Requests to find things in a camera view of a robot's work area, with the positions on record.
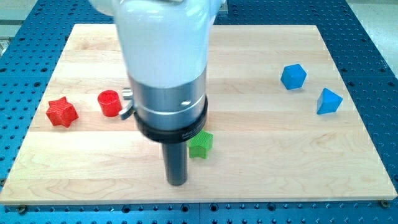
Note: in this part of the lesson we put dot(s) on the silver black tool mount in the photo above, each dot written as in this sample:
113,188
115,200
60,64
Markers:
168,115

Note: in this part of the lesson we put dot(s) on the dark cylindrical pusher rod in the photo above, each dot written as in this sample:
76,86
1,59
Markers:
175,160

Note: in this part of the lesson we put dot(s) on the blue triangle block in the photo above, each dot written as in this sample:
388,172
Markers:
328,102

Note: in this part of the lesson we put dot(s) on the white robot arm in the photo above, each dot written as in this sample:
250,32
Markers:
165,50

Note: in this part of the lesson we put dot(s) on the blue cube block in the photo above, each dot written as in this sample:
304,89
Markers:
293,76

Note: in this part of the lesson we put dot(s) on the green star block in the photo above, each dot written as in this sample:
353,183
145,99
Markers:
200,145

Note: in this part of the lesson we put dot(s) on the red cylinder block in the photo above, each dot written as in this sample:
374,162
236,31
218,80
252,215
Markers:
110,103

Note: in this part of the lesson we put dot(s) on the wooden board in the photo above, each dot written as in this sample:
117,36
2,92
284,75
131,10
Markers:
269,142

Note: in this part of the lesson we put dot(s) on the red star block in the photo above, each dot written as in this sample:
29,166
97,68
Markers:
61,112

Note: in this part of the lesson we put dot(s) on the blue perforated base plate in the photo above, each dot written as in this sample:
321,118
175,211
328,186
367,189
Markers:
31,58

